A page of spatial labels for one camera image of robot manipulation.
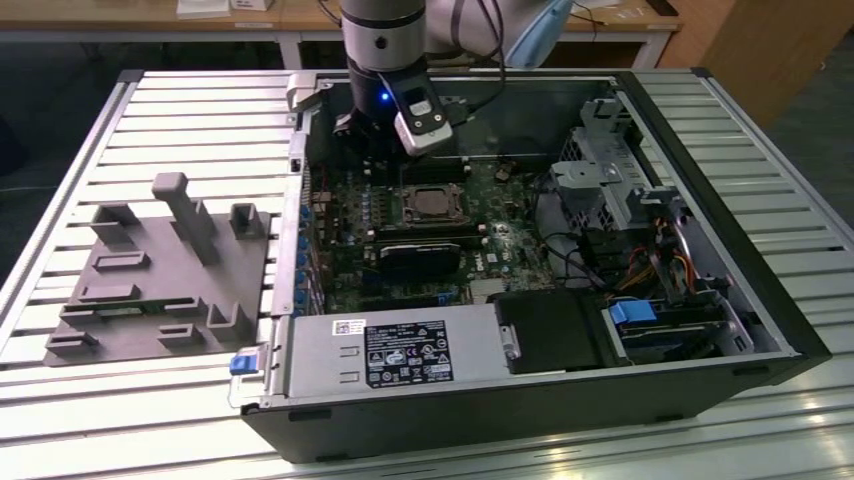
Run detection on CPU socket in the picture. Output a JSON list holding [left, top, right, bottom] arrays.
[[397, 183, 466, 225]]

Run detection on black drive cover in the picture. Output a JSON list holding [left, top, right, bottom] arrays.
[[493, 289, 629, 376]]

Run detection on pale blue teach pendant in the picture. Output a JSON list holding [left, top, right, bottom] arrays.
[[502, 0, 576, 71]]

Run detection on black graphics card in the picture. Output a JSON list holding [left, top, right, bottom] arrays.
[[373, 240, 462, 282]]

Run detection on green motherboard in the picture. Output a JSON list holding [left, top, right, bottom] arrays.
[[306, 153, 560, 315]]

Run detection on metal drive cage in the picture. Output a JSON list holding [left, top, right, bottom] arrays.
[[544, 97, 672, 232]]

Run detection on wooden desk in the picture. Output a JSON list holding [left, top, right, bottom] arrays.
[[0, 0, 683, 71]]

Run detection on small silver heatsink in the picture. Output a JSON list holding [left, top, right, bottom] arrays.
[[468, 279, 509, 304]]

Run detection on grey parts rack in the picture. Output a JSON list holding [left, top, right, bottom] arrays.
[[39, 171, 276, 370]]

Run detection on silver power supply unit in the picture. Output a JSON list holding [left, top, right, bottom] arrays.
[[262, 303, 522, 404]]

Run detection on blue plastic latch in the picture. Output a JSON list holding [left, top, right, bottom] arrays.
[[226, 349, 260, 377]]

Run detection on blue disk carrier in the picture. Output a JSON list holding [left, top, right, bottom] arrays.
[[606, 297, 660, 327]]

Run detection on wooden cabinet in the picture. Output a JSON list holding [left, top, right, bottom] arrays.
[[697, 0, 854, 132]]

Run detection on black open PC case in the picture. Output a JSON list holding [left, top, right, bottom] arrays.
[[237, 67, 833, 464]]

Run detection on metal disk bay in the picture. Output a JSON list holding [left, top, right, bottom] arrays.
[[598, 292, 759, 369]]

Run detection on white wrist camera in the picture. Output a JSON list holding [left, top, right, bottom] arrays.
[[392, 87, 456, 154]]

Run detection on black wires bundle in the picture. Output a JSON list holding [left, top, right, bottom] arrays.
[[540, 233, 609, 292]]

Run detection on orange and yellow wires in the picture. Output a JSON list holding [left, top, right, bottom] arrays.
[[616, 248, 700, 297]]

